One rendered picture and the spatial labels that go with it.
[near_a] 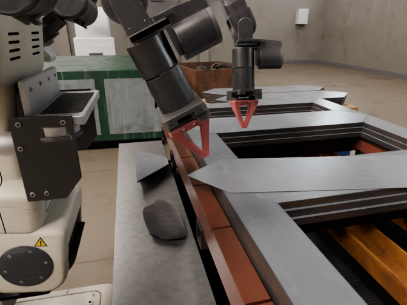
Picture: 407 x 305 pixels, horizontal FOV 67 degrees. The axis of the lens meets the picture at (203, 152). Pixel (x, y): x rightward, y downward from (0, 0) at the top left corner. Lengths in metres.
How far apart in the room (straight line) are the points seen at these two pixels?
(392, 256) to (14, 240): 0.82
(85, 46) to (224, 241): 5.50
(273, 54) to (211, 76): 3.11
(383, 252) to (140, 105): 2.70
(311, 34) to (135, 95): 9.90
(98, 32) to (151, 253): 5.42
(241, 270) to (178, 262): 0.26
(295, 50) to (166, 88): 11.81
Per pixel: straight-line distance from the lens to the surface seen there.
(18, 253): 0.75
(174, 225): 0.83
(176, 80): 0.44
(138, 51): 0.44
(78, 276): 1.82
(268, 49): 0.83
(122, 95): 3.20
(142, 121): 3.25
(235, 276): 0.52
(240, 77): 0.81
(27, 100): 0.61
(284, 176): 0.74
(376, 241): 0.89
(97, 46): 5.91
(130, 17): 0.42
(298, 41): 12.25
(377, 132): 1.23
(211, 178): 0.70
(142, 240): 0.83
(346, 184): 0.75
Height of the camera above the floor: 1.18
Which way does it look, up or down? 22 degrees down
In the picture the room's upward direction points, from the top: straight up
